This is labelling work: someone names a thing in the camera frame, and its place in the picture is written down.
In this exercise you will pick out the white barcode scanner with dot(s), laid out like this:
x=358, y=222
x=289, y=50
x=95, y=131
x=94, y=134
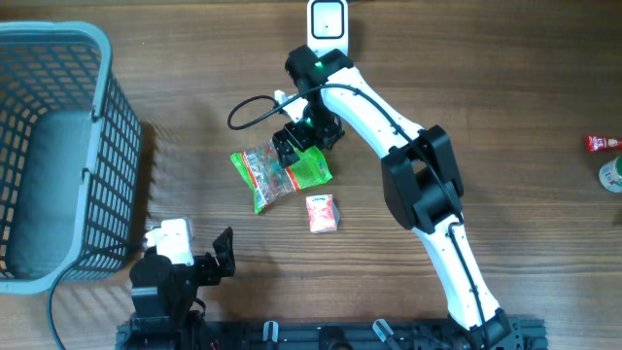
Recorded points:
x=327, y=26

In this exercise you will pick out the red Nescafe coffee stick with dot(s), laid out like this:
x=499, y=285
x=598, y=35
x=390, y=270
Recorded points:
x=595, y=143

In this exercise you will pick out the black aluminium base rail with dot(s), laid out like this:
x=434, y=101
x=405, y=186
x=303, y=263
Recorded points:
x=421, y=335

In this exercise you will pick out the orange Kleenex tissue pack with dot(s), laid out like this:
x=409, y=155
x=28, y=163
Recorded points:
x=322, y=212

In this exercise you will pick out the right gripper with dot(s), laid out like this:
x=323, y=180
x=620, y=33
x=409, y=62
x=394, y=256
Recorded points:
x=281, y=143

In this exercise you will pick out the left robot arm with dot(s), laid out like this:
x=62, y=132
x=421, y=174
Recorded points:
x=163, y=293

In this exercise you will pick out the green Haribo candy bag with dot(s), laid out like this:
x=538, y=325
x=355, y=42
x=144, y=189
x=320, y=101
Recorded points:
x=260, y=169

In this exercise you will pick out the grey plastic shopping basket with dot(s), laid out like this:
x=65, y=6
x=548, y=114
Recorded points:
x=70, y=156

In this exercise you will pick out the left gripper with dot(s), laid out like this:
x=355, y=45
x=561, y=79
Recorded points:
x=211, y=274

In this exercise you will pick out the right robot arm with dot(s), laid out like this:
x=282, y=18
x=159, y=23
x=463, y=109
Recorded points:
x=420, y=177

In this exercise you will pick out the green lid jar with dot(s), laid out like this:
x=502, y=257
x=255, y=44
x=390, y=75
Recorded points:
x=610, y=175

